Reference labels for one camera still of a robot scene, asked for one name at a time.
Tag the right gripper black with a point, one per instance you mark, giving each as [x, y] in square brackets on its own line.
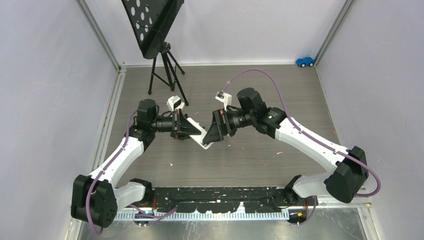
[220, 120]

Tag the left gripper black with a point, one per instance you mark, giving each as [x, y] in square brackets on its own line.
[183, 128]

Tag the white remote with dark buttons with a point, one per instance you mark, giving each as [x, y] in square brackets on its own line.
[199, 138]

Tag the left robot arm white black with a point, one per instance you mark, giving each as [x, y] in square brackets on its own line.
[96, 199]

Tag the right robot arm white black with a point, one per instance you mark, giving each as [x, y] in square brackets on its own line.
[345, 168]

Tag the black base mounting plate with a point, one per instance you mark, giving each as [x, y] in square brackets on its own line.
[219, 200]

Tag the black music stand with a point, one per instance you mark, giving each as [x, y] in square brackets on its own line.
[151, 21]

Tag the blue toy car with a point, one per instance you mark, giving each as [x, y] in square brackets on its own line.
[304, 62]

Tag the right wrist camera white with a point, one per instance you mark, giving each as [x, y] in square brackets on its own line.
[224, 98]

